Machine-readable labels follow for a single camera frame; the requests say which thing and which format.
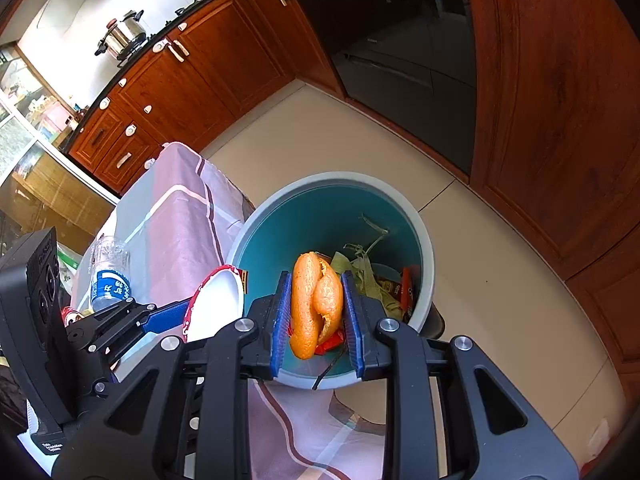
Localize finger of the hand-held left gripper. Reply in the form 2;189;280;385
65;296;196;361

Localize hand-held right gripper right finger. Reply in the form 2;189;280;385
340;271;581;480

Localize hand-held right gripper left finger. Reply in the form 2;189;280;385
52;270;293;480

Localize red foil wrapper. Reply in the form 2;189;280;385
316;327;347;357

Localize orange sweet potato peel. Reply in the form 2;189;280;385
289;251;345;360

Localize red soda can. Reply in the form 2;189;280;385
61;306;96;328

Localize green corn husk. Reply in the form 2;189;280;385
330;212;406;321

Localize red rim paper bowl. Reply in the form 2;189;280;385
182;266;247;345

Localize blue label plastic bottle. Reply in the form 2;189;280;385
90;234;132;313

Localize teal plastic bin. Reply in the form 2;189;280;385
226;172;436;391

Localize black plastic stool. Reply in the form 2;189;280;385
417;300;446;338

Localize glass sliding door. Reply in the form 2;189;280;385
0;45;121;261

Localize glass display cabinet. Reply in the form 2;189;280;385
0;60;76;151

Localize wooden kitchen cabinets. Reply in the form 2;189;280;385
67;0;640;376

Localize built-in oven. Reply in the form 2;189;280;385
287;0;478;176

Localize steel cooking pot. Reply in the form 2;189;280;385
94;9;148;61

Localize gas stove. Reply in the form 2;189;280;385
145;0;206;41

